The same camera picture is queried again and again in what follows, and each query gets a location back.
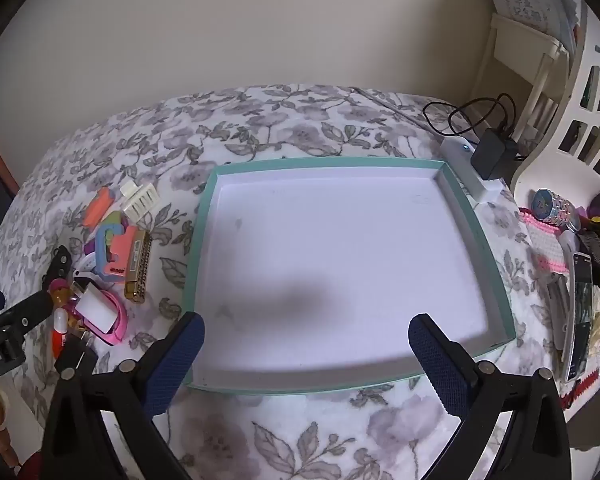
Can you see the large blue pink toy knife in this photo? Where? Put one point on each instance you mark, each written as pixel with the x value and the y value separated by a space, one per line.
pixel 114 255

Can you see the teal shallow box tray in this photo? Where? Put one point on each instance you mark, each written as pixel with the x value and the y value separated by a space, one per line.
pixel 330 260

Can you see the white carved headboard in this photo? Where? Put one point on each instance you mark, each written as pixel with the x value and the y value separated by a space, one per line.
pixel 565 110

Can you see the gold patterned lighter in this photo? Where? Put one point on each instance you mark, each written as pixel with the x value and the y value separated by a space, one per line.
pixel 139 270

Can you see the black gold trinket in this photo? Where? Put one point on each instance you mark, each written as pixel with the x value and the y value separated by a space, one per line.
pixel 597 250

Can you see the metal wristwatch colourful face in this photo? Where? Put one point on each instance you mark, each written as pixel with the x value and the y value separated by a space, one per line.
pixel 547 205

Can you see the floral grey white blanket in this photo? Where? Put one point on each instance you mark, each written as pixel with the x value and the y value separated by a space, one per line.
pixel 290 125

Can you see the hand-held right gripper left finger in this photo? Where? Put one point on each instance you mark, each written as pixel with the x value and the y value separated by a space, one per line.
pixel 172 360

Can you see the black charger plug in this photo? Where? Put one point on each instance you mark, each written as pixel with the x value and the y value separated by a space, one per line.
pixel 80 357

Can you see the pink puppy toy figure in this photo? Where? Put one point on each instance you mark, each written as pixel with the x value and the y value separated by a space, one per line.
pixel 60 294

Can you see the white earbud case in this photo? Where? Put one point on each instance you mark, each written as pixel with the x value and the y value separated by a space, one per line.
pixel 570 241

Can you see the white wooden stool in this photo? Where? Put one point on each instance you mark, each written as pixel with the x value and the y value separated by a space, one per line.
pixel 530 60

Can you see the printed paper sheet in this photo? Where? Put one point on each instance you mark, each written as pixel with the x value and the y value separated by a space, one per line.
pixel 530 0

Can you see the silver metal clip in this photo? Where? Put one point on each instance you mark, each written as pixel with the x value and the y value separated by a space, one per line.
pixel 557 305

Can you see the pink watch band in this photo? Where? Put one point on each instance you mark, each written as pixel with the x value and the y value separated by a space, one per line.
pixel 115 324

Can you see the orange glue bottle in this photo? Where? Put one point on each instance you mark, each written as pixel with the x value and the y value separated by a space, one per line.
pixel 59 335

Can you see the smartphone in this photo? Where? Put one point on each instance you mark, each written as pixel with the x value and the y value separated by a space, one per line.
pixel 580 310

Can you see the pink white knit mat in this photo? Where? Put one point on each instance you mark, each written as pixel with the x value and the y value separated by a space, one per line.
pixel 542 250

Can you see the small orange blue toy knife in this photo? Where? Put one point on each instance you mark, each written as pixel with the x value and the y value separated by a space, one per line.
pixel 97 206

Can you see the white power strip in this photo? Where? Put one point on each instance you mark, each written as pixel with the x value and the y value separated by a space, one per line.
pixel 472 174

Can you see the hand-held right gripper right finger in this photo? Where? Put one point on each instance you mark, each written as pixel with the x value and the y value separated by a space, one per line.
pixel 437 365

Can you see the cream plastic comb piece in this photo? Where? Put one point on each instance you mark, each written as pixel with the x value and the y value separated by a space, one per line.
pixel 140 201

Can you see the black power adapter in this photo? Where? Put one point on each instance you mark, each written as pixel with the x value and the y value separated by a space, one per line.
pixel 491 160

